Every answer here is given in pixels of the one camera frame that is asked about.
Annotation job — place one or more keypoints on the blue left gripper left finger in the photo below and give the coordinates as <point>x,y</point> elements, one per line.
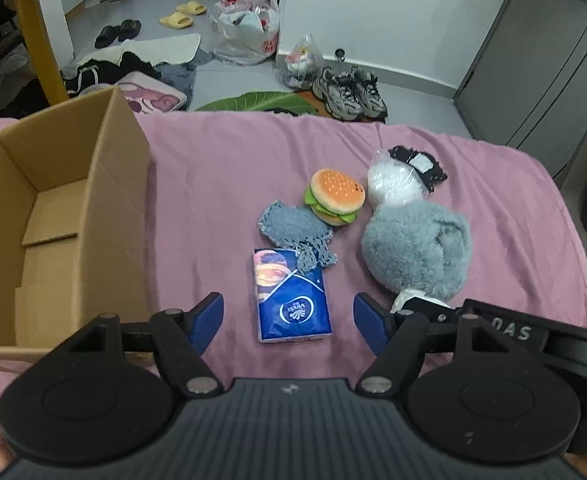
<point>204,321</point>

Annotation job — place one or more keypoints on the left grey sneaker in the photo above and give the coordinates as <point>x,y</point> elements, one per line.
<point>338,95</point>

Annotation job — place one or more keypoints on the right grey sneaker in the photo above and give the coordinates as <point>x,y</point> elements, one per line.
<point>365,84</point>

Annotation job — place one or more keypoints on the black clothes pile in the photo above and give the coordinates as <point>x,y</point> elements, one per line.
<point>105,72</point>

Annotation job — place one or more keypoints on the yellow slipper far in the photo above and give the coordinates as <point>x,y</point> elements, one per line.
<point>191,8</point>

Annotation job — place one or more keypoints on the small clear plastic bag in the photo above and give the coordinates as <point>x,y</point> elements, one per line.
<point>300,67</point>

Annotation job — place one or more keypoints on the yellow slipper near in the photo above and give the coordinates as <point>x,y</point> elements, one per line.
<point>176,20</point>

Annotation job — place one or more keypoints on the black patch white label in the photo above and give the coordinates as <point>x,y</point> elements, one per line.
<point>428,168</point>

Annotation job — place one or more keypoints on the black slipper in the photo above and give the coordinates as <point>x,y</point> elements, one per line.
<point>106,36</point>
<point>129,29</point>

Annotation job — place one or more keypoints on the grey sneaker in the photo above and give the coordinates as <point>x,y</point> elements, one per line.
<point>338,95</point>
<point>365,84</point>

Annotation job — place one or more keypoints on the denim patch coaster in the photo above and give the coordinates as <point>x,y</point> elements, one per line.
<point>296,228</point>

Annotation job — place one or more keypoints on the pink bear cushion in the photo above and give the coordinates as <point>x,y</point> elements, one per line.
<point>147,95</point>

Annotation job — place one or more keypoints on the brown cardboard box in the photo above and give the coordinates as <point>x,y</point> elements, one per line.
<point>73,183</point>

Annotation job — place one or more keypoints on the grey fluffy plush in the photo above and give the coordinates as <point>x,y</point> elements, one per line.
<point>420,245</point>

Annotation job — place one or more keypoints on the black slipper left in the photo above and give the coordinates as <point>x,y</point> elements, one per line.
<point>106,36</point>

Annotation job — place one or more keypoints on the yellow round table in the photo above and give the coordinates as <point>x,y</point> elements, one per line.
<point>43,60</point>

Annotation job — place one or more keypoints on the blue tissue pack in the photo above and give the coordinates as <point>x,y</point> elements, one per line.
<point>291,305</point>

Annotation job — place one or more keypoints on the black slipper right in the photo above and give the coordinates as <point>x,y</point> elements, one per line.
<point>129,29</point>

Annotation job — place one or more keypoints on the yellow slipper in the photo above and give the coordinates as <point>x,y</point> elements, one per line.
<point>176,20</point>
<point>191,8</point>

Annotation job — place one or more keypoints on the large white plastic bag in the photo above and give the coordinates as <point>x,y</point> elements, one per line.
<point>247,31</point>

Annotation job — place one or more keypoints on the plush hamburger toy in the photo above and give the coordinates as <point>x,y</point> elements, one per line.
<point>334,197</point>

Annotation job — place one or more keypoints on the green leaf floor mat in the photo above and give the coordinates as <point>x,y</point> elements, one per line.
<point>294,104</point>

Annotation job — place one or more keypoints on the grey cabinet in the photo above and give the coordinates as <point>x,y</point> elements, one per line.
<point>527,88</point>

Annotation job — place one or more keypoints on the white floor rug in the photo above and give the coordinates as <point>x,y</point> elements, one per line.
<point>170,50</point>

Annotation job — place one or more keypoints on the dark blue fluffy rug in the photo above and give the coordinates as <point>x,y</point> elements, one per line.
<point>182,77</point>

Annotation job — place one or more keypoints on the clear bag white filling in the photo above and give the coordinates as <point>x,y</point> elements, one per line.
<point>392,182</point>

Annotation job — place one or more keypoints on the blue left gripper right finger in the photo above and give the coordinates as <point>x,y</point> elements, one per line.
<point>372,321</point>

